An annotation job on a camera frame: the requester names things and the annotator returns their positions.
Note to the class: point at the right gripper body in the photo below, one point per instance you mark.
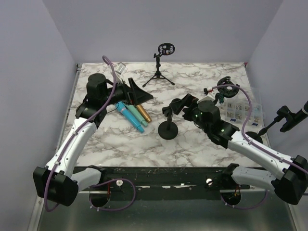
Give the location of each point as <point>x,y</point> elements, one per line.
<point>195,117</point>

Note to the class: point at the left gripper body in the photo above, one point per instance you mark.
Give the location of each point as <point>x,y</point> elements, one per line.
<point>121,94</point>

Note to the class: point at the blue microphone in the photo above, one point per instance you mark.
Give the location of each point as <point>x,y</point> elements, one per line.
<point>129,116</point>

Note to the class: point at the mint green microphone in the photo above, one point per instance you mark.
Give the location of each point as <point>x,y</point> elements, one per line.
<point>137,114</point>

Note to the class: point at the gold microphone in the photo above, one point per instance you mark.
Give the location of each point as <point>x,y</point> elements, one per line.
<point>144,113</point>

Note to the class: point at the black round-base shock-mount stand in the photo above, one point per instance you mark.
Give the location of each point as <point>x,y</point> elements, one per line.
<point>227,88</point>

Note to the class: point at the black round-base clip stand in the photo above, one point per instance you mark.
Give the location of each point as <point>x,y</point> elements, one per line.
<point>168,130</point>

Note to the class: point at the black tripod mic stand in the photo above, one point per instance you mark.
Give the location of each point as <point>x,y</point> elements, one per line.
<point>164,49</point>

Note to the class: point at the black microphone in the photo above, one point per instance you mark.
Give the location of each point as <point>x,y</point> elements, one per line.
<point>299,116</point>

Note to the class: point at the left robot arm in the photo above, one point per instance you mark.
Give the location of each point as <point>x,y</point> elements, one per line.
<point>56,181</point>

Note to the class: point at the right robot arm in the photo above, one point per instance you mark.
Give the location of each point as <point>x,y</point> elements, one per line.
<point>287,176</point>

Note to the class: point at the clear plastic screw box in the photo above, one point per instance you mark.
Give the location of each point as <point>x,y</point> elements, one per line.
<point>236,108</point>

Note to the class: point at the green handle screwdriver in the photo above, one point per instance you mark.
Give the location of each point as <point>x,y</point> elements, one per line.
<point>219,98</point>

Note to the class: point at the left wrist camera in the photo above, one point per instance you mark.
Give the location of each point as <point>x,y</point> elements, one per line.
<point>119,68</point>

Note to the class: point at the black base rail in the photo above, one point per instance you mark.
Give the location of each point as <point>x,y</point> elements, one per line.
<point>166,183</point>

